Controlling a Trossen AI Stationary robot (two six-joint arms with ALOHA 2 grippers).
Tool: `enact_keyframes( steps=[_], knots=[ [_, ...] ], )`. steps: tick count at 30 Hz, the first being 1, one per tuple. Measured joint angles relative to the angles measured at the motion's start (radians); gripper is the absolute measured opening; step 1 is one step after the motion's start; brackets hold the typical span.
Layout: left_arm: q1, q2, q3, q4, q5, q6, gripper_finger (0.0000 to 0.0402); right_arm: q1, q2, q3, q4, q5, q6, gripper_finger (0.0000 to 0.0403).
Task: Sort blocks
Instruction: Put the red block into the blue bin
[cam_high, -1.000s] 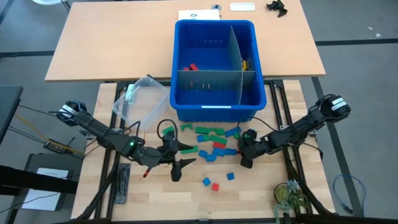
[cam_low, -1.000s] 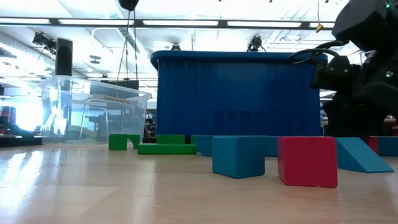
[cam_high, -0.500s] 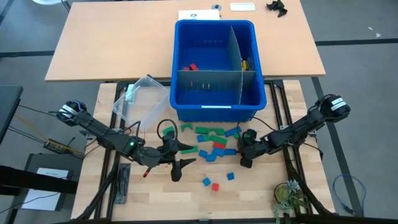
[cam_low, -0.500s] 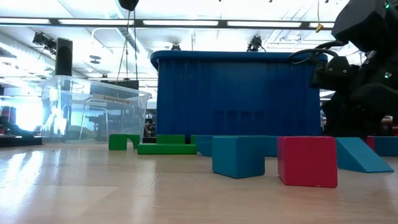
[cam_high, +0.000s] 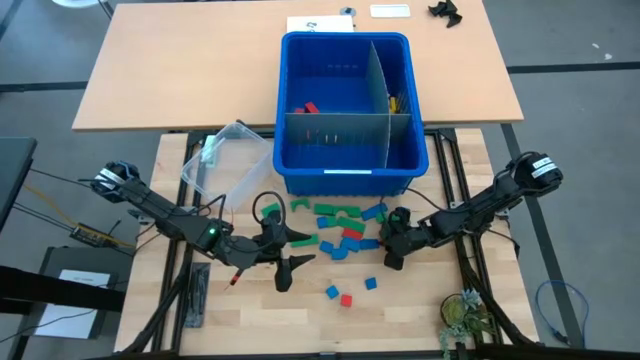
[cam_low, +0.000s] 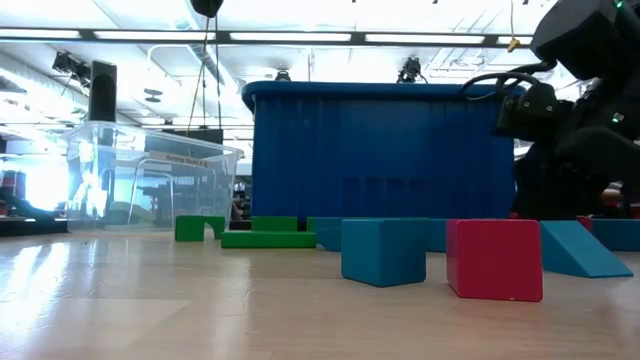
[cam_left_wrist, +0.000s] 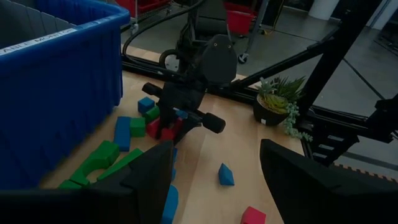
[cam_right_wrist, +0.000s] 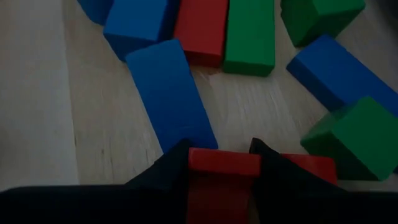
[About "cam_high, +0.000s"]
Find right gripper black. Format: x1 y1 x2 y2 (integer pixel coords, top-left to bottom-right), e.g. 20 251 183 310
378 207 432 271

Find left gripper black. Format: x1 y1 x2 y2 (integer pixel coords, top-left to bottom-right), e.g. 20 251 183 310
219 227 317 294

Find green long block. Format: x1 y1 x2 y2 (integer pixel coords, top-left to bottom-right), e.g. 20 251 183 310
289 234 320 249

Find clear plastic container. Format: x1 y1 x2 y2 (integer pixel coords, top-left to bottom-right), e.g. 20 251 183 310
180 121 275 214

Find grey slotted divider panel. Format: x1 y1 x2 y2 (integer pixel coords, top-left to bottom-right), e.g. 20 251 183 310
363 41 392 169
283 112 414 154

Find artificial potted plant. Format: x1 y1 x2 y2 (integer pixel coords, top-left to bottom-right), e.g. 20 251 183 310
438 288 497 360

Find dark grey rectangular plate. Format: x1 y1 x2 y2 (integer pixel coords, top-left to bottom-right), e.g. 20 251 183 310
183 262 212 329

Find blue plastic bin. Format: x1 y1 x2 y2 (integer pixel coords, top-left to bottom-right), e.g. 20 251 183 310
272 31 430 198

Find white paper note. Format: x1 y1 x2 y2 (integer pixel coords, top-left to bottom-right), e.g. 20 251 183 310
58 268 112 290

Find light wooden desk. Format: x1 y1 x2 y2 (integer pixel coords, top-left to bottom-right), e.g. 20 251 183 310
72 0 525 132

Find white paper sheet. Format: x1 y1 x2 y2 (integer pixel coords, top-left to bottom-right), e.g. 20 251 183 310
287 14 355 34

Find black equipment case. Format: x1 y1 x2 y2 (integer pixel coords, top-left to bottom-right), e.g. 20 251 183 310
34 246 134 341

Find black beam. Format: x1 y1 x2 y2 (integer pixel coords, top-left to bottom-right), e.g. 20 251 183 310
0 264 126 314

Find black side desk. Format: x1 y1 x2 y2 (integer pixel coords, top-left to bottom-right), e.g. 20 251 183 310
0 138 39 234

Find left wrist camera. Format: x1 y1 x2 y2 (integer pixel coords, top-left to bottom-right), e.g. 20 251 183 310
259 214 287 242

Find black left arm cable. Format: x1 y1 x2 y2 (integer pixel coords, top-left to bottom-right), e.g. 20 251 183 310
251 191 287 229

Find blue cable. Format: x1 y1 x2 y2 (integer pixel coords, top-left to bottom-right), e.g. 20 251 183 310
534 279 591 347

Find black plastic bracket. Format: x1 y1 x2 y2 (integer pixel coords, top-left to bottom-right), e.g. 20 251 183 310
427 0 464 29

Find yellow cable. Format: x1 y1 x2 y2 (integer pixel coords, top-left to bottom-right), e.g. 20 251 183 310
22 183 136 250

